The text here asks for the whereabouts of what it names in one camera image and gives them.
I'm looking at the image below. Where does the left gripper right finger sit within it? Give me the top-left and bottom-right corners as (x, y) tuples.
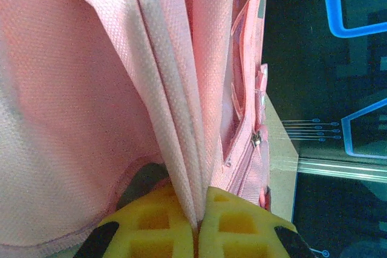
(198, 187), (315, 258)

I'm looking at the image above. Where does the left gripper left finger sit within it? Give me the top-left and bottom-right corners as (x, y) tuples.
(72, 184), (197, 258)

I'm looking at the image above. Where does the pink backpack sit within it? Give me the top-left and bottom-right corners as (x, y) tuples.
(0, 0), (272, 258)

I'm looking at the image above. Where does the aluminium table frame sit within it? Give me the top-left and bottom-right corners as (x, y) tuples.
(297, 157), (387, 184)

